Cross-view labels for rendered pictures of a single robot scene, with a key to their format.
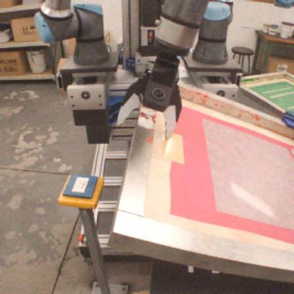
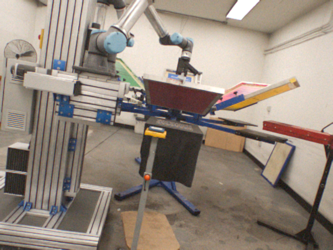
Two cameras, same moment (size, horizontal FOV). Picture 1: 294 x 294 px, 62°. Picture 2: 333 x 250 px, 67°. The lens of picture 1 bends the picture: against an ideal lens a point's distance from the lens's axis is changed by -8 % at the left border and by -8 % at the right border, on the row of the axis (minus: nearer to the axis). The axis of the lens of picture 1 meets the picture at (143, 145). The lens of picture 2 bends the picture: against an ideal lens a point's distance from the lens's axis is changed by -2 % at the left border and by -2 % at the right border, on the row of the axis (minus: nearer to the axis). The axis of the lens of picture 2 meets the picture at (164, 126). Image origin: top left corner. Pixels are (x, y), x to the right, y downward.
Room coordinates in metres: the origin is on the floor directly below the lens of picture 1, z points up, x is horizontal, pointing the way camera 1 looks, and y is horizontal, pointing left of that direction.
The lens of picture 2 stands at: (0.74, 1.82, 1.24)
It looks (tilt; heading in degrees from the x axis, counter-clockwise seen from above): 9 degrees down; 265
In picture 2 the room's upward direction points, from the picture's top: 11 degrees clockwise
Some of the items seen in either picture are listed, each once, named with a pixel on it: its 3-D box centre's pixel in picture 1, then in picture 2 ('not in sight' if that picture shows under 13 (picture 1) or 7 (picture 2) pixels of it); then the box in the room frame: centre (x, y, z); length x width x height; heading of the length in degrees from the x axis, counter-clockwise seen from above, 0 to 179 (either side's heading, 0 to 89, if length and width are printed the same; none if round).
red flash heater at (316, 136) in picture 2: not in sight; (298, 131); (-0.80, -0.56, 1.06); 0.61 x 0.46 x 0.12; 144
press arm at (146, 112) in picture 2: not in sight; (127, 109); (0.92, -1.13, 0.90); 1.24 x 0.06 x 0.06; 24
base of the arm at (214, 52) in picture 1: (210, 47); (107, 66); (1.08, -0.28, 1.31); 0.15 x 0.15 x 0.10
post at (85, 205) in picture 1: (98, 260); (143, 199); (0.63, 0.21, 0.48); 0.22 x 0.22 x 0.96; 84
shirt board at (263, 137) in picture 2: not in sight; (223, 128); (-0.19, -1.00, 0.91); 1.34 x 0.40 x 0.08; 144
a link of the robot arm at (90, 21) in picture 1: (86, 19); (100, 42); (1.06, 0.22, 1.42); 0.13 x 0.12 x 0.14; 130
